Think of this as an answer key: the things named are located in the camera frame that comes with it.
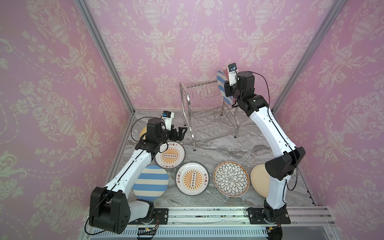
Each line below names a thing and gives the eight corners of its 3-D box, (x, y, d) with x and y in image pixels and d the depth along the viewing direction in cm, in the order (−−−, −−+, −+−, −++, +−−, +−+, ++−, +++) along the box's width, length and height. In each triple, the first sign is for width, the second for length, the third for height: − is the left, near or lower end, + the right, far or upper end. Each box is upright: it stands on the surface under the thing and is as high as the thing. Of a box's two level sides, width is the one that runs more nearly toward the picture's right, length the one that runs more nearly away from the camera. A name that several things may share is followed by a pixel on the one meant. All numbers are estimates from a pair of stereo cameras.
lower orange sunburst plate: (174, 195, 82) (173, 194, 81) (177, 163, 94) (176, 161, 93) (210, 195, 82) (210, 194, 81) (208, 163, 94) (208, 162, 93)
